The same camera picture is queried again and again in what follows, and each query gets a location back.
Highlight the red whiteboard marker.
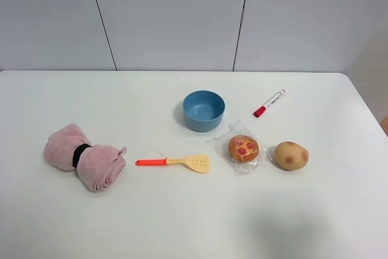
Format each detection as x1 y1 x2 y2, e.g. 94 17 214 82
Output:
253 90 286 118

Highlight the wrapped pastry in plastic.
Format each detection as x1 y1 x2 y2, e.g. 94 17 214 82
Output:
207 121 272 175

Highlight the toy potato with brown spots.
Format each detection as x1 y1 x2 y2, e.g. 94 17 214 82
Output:
273 141 309 171

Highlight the rolled pink towel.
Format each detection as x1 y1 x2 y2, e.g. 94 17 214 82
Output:
44 123 127 192

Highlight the wooden furniture piece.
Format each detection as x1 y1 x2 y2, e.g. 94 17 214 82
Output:
380 116 388 136

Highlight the toy spatula with red handle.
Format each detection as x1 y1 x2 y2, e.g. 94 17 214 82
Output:
135 155 210 174

